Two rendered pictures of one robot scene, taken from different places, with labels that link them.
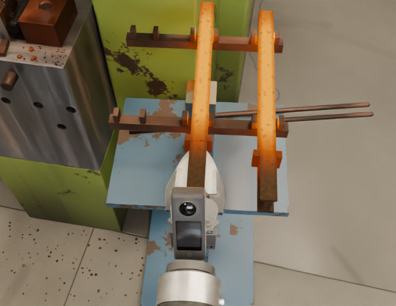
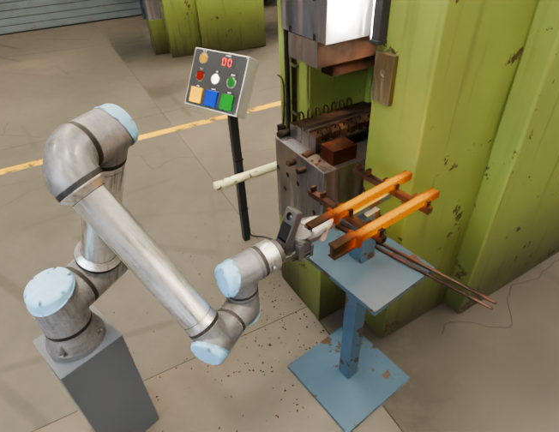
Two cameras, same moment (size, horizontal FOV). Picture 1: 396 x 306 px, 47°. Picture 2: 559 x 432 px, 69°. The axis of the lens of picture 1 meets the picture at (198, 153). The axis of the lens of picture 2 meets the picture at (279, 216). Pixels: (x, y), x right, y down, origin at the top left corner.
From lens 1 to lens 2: 0.72 m
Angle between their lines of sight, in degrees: 38
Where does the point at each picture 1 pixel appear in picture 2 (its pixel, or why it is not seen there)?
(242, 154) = (381, 272)
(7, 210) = not seen: hidden behind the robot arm
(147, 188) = (317, 252)
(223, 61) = (462, 260)
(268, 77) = (397, 212)
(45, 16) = (333, 147)
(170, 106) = not seen: hidden behind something
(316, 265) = not seen: outside the picture
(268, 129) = (369, 228)
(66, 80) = (323, 182)
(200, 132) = (337, 211)
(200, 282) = (270, 248)
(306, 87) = (542, 337)
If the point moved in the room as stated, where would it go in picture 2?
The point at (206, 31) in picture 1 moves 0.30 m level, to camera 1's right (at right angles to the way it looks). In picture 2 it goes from (391, 182) to (478, 224)
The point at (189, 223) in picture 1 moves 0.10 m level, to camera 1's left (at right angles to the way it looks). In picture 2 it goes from (286, 225) to (263, 208)
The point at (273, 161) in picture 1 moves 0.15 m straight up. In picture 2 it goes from (351, 237) to (356, 190)
